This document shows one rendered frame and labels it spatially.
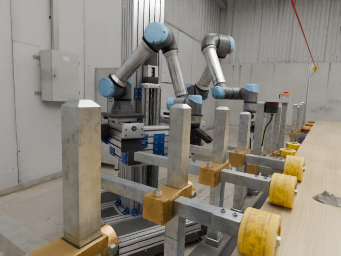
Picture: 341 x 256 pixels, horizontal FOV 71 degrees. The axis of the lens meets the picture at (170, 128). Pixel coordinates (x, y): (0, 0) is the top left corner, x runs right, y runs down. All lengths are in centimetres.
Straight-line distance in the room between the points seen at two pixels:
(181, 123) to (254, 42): 903
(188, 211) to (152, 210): 7
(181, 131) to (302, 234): 32
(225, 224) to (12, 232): 33
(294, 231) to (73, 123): 48
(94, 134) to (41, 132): 309
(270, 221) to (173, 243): 25
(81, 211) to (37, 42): 313
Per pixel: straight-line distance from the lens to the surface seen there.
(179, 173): 52
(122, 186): 59
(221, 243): 88
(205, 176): 70
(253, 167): 117
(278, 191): 66
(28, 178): 343
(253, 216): 44
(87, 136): 32
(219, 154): 74
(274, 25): 956
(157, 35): 134
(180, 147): 51
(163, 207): 48
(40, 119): 338
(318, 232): 62
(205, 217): 48
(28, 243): 41
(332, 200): 79
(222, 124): 73
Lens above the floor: 117
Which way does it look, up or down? 8 degrees down
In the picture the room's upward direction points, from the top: 2 degrees clockwise
